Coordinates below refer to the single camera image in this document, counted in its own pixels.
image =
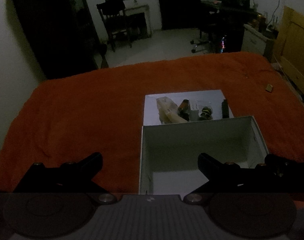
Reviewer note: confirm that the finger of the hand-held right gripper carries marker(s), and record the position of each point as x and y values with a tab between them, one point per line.
287	165

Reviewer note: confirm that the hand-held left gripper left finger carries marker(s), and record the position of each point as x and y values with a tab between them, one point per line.
96	162

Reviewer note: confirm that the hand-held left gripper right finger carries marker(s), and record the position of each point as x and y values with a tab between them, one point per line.
204	162

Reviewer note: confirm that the white cardboard box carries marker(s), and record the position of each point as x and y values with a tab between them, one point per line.
167	142

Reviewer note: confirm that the penguin figurine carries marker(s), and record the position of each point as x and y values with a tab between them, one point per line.
205	112

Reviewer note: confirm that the black stick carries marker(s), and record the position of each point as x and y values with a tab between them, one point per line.
225	108

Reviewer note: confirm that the small brown bottle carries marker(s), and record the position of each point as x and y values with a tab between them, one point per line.
184	105

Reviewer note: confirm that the clear plastic blister pack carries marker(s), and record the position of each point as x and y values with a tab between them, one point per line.
167	110

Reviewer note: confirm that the white embossed mat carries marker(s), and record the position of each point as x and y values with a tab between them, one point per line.
152	110

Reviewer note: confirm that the orange blanket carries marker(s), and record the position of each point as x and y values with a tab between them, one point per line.
79	117

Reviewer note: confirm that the small tan object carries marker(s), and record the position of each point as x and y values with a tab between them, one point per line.
269	88

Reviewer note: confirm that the yellow wooden cabinet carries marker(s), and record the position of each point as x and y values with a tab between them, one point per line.
297	50

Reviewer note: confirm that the office chair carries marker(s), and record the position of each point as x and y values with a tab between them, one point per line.
204	42

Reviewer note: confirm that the white cabinet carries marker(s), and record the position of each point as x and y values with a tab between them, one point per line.
252	41

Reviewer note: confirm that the dark desk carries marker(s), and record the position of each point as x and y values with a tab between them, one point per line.
232	30

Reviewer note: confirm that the dark wardrobe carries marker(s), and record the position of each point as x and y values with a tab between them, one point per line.
54	30

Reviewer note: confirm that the white fireplace mantel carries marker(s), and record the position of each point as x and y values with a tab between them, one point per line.
147	17

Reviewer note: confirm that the dark wooden chair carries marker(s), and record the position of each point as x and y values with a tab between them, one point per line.
111	7

